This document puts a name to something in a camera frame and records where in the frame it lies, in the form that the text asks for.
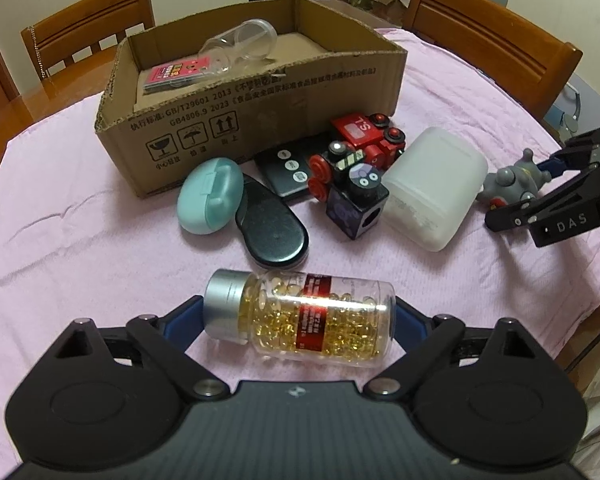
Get clear plastic jar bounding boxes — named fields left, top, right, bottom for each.
left=198, top=18, right=279, bottom=75

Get black remote control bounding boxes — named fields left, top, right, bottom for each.
left=253, top=146, right=326, bottom=205

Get open cardboard box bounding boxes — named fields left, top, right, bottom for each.
left=367, top=0, right=413, bottom=23

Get pink card pack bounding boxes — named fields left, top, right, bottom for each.
left=142, top=55, right=216, bottom=95

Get pink tablecloth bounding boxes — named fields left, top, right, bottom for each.
left=0, top=27, right=600, bottom=480

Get teal oval case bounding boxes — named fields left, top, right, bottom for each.
left=176, top=156, right=245, bottom=235

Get black toy train red wheels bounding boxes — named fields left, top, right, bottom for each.
left=307, top=141, right=391, bottom=242

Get metal chain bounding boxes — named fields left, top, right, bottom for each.
left=31, top=27, right=48, bottom=81

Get grey toy figure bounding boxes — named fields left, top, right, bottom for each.
left=475, top=147, right=553, bottom=211

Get clear pill bottle silver cap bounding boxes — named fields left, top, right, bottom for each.
left=203, top=269, right=397, bottom=368

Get black oval case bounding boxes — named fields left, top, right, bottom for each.
left=235, top=174, right=311, bottom=267

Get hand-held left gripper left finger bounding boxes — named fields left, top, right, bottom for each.
left=54, top=296, right=229, bottom=404

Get wooden chair with chain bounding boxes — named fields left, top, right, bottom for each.
left=20, top=0, right=156, bottom=93

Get brown cardboard box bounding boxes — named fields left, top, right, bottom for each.
left=94, top=0, right=409, bottom=200

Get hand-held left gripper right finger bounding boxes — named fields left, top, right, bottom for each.
left=364, top=297, right=544, bottom=402

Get white plastic box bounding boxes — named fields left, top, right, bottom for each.
left=381, top=126, right=489, bottom=252

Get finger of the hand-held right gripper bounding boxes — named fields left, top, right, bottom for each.
left=534, top=116, right=600, bottom=182
left=484, top=157, right=600, bottom=249

